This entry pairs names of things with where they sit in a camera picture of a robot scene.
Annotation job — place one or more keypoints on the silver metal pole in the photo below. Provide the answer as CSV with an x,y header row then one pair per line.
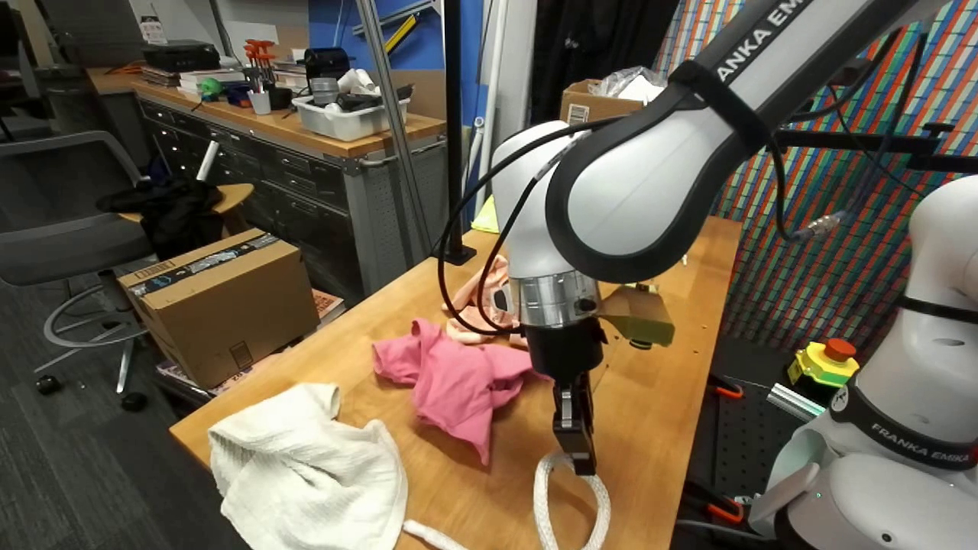
x,y
393,110

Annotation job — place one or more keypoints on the yellow-green cloth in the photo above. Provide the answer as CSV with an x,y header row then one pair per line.
x,y
488,215

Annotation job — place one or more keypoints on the white pole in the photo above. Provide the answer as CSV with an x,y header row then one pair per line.
x,y
490,81

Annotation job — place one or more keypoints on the white ribbed towel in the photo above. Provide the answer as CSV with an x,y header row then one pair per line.
x,y
306,476

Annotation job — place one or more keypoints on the blue panel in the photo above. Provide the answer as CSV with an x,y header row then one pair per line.
x,y
337,26

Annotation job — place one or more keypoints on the yellow red emergency stop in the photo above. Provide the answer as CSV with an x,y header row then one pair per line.
x,y
819,364

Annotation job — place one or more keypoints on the black case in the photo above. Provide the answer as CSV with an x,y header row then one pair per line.
x,y
185,57

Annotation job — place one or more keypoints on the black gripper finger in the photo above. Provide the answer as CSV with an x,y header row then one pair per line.
x,y
586,429
564,414

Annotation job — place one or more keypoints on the white plastic bin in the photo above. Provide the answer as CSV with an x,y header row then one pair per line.
x,y
346,122

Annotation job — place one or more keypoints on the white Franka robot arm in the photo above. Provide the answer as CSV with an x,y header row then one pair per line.
x,y
630,192

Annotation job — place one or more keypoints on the grey office chair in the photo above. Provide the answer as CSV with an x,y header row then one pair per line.
x,y
62,244

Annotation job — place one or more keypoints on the cardboard box with black tape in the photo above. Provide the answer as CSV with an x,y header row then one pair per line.
x,y
223,315

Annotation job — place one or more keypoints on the black pole stand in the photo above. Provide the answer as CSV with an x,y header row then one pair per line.
x,y
454,122

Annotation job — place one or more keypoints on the orange clamp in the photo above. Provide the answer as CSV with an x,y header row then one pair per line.
x,y
727,389
727,511

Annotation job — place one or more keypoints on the pale pink cloth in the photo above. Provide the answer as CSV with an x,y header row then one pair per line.
x,y
474,295

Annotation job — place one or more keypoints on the clear plastic bag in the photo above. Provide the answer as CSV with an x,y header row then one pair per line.
x,y
622,81

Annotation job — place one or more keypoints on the black curtain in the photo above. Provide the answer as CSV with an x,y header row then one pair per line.
x,y
600,39

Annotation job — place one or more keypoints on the white cup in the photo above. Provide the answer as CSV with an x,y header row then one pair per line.
x,y
262,101

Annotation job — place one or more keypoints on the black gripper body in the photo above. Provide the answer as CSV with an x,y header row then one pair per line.
x,y
566,356

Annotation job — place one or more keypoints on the grey workbench with wooden top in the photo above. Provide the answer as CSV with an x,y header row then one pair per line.
x,y
306,192

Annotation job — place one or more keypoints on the black garment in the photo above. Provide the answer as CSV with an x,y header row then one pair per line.
x,y
170,215

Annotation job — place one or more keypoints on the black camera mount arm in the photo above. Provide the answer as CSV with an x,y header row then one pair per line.
x,y
889,142

